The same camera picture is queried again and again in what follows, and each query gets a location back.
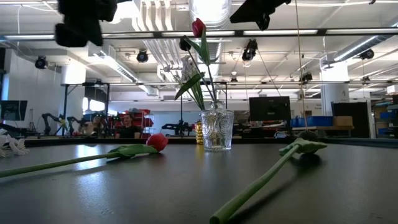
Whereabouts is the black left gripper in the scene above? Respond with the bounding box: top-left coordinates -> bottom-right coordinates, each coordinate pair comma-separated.
54,0 -> 118,48

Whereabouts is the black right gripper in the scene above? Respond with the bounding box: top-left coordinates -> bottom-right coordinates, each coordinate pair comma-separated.
229,0 -> 292,31

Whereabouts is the red artificial tulip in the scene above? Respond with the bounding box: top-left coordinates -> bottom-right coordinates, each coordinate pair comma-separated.
191,17 -> 218,102
0,133 -> 169,179

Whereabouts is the red tulip with leaves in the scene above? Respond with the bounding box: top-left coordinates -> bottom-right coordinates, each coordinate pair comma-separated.
174,35 -> 217,102

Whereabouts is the white flower with narrow leaves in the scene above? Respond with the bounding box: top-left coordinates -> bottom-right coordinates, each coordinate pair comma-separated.
174,73 -> 206,110

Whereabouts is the embossed clear glass vase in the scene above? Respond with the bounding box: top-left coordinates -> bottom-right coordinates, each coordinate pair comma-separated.
200,100 -> 234,152

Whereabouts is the white blossom sprig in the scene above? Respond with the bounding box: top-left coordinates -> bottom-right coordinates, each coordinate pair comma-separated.
0,129 -> 30,158

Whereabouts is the green-stemmed dark-headed artificial flower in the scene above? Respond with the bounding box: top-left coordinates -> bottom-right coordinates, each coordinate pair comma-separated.
208,129 -> 328,224

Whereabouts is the gold ribbed vase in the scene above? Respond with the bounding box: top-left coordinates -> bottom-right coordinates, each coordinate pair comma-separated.
195,121 -> 205,146

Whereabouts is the white artificial flower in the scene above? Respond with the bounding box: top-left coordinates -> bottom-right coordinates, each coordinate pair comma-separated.
181,55 -> 200,94

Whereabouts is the black computer monitor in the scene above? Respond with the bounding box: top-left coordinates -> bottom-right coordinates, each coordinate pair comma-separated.
0,100 -> 28,122
248,96 -> 292,122

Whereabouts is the red tool cart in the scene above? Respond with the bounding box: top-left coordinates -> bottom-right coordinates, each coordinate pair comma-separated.
124,108 -> 155,139

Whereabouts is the seated person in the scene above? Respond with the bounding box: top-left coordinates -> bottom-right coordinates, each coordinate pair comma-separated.
114,112 -> 142,139

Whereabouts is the white round pillar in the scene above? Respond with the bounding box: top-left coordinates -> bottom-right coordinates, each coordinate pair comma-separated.
320,63 -> 351,116

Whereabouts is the small blue storage bin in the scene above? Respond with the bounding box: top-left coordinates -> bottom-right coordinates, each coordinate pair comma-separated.
290,117 -> 307,128

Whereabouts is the large blue storage bin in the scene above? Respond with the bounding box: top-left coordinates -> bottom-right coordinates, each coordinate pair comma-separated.
306,116 -> 334,128

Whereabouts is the wooden background table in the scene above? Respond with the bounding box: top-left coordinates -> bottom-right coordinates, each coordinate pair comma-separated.
291,125 -> 355,131

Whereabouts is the brown cardboard box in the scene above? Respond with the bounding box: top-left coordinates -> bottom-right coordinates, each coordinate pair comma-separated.
333,116 -> 354,127

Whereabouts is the black partition panel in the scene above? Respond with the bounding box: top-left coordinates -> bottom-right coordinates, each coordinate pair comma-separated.
331,101 -> 373,139

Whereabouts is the storage shelf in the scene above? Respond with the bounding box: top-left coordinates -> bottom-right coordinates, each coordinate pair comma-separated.
373,99 -> 398,139

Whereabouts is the silver ventilation duct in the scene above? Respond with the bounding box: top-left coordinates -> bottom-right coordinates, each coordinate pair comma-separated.
189,0 -> 231,63

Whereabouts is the thin hanging cable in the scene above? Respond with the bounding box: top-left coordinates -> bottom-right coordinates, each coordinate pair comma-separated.
294,0 -> 308,131

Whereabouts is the black frame stand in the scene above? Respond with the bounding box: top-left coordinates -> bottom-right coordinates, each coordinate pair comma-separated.
60,81 -> 110,138

